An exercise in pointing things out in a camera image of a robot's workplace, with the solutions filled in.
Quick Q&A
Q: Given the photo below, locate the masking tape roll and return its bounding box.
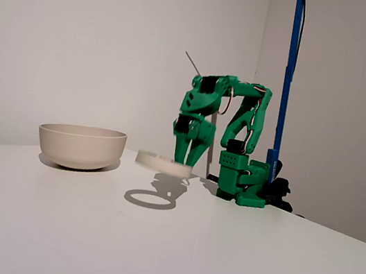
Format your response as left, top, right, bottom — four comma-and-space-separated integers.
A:
133, 148, 195, 180

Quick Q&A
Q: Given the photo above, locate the black table clamp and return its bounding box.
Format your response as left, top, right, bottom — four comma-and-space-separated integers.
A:
261, 158, 302, 214

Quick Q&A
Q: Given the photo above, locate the blue stand pole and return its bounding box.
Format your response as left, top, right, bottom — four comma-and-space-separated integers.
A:
261, 0, 311, 188

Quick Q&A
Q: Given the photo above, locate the beige bowl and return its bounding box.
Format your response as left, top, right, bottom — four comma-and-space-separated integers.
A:
33, 117, 129, 178

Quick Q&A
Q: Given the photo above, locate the black cable on pole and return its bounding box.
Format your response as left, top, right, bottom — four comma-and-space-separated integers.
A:
290, 0, 311, 80

